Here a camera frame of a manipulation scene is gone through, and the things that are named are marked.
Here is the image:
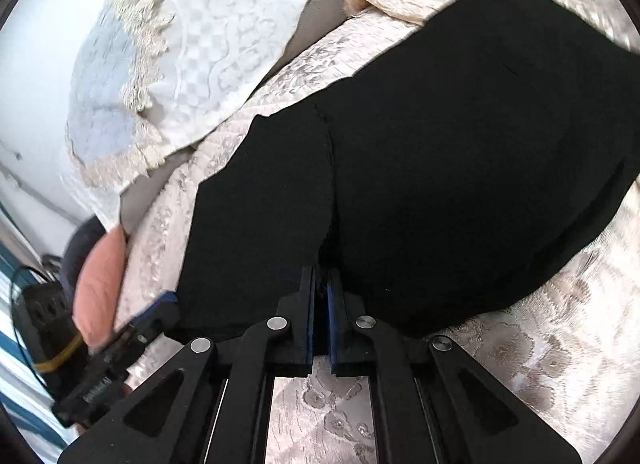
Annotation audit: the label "pink pillow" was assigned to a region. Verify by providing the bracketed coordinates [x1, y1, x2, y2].
[74, 226, 127, 347]

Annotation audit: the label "grey bed sheet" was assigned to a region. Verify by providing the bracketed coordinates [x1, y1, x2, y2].
[120, 0, 353, 237]

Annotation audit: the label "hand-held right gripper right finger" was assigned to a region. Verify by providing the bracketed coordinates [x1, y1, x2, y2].
[326, 268, 584, 464]

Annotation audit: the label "blue-grey lace-trimmed pillow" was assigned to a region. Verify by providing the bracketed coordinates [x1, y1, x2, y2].
[65, 0, 176, 190]

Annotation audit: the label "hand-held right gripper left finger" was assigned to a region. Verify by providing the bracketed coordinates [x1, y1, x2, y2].
[57, 266, 318, 464]

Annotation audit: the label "black power strip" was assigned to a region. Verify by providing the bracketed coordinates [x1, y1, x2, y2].
[15, 269, 83, 375]

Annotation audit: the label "black pants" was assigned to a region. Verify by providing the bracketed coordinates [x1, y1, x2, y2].
[177, 0, 633, 345]

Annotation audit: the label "yellow cable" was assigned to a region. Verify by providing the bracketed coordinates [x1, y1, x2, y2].
[37, 334, 83, 375]

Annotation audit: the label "dark blue cushion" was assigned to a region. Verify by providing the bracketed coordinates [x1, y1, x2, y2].
[60, 216, 108, 295]

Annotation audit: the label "blue striped rug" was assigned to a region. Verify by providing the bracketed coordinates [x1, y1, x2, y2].
[0, 204, 86, 447]

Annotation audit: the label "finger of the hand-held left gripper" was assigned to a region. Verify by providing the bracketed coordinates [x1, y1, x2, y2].
[131, 292, 178, 332]
[127, 301, 182, 345]

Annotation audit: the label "beige floral quilted bedspread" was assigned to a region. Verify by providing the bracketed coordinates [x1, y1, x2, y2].
[117, 0, 640, 464]

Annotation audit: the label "white lace cover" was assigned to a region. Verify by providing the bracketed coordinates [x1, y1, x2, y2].
[65, 0, 566, 240]

